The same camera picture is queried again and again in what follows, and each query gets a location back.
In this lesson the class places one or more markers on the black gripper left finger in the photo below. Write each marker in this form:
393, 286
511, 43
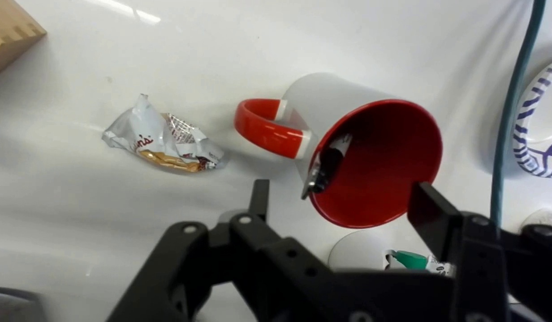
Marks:
228, 274

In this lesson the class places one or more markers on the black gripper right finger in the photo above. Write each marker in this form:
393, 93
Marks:
479, 261

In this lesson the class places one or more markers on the black marker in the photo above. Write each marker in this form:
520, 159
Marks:
327, 166

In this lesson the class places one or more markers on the patterned paper cup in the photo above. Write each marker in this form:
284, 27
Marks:
545, 218

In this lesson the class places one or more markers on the green and red packet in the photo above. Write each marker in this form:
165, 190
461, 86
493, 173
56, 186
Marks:
411, 259

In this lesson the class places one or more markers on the crumpled silver snack wrapper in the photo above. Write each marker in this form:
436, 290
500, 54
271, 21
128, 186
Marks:
162, 139

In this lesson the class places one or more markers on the blue patterned white bowl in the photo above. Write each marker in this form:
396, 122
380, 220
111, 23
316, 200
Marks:
542, 118

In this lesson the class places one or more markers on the silver domed appliance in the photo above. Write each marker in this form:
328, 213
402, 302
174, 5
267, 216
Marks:
9, 306

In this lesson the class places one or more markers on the wooden packet box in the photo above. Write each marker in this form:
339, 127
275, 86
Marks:
8, 32

